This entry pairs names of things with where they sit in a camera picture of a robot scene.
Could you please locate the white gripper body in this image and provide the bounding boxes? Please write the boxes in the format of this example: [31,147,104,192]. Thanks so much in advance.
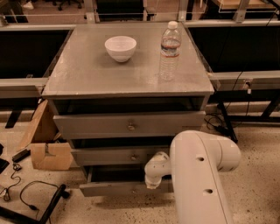
[144,151,172,189]

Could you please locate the grey bottom drawer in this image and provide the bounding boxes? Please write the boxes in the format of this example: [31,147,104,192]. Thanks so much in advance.
[80,164,173,197]

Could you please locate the grey drawer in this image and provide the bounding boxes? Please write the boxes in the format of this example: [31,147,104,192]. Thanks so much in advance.
[71,146,169,166]
[53,111,205,139]
[80,164,173,197]

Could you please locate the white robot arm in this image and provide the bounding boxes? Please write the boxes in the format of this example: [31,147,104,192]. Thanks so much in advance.
[144,130,241,224]

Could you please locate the grey middle drawer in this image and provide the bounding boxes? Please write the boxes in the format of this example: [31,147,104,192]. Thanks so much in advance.
[71,146,169,166]

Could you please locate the grey top drawer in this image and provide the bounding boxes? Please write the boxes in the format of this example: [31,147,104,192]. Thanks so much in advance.
[53,111,205,139]

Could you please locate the grey wooden drawer cabinet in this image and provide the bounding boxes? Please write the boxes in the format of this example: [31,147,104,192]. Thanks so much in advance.
[41,22,215,176]

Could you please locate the black table leg right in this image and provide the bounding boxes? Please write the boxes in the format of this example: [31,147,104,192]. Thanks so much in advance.
[218,101,238,144]

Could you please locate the brown cardboard box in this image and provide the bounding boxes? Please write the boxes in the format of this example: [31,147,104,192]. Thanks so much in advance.
[17,100,74,171]

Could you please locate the white ceramic bowl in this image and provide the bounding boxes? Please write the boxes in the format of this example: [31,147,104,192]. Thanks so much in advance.
[104,36,137,62]

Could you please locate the clear plastic water bottle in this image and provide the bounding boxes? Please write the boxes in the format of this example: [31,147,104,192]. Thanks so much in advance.
[159,21,181,81]

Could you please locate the black rectangular device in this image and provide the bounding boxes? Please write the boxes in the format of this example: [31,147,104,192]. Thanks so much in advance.
[12,149,31,163]

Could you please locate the black cables near leg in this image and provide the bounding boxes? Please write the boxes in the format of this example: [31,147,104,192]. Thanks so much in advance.
[203,112,231,137]

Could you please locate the black floor stand frame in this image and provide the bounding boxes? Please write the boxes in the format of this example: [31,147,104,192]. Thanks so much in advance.
[0,184,70,224]

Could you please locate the grey metal rail right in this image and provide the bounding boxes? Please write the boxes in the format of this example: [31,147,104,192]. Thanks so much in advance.
[208,70,280,91]

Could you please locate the grey metal rail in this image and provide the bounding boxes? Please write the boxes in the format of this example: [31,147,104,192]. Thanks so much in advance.
[0,78,48,99]
[208,70,280,91]

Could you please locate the black cable on floor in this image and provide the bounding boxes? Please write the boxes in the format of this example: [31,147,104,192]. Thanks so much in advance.
[0,163,23,203]

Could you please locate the grey metal rail left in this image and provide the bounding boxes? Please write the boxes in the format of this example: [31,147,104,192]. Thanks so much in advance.
[0,78,48,99]

